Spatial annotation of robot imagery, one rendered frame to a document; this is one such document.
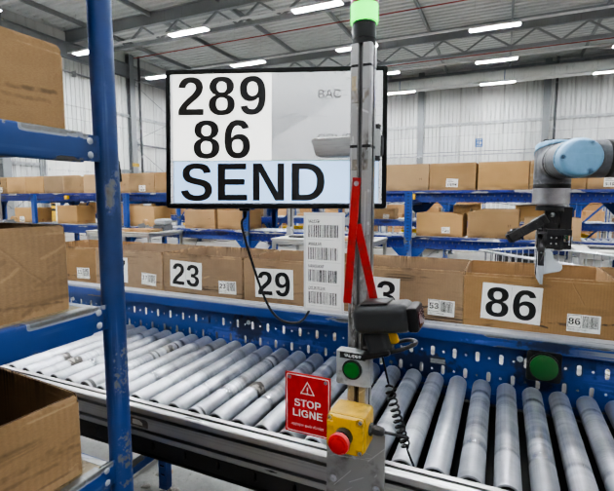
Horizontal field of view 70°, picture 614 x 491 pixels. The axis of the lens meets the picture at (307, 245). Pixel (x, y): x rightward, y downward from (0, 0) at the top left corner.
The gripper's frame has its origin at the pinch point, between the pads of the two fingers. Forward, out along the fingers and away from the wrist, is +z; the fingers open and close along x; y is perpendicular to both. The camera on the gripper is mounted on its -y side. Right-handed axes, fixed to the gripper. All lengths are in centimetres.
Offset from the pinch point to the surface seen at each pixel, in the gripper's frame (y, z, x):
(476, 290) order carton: -15.8, 5.7, 3.6
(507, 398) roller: -6.3, 30.2, -14.1
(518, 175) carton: 5, -50, 457
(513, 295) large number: -5.7, 6.2, 3.3
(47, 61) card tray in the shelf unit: -55, -37, -102
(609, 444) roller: 13.4, 30.2, -28.5
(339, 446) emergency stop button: -34, 21, -67
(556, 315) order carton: 5.4, 10.8, 3.5
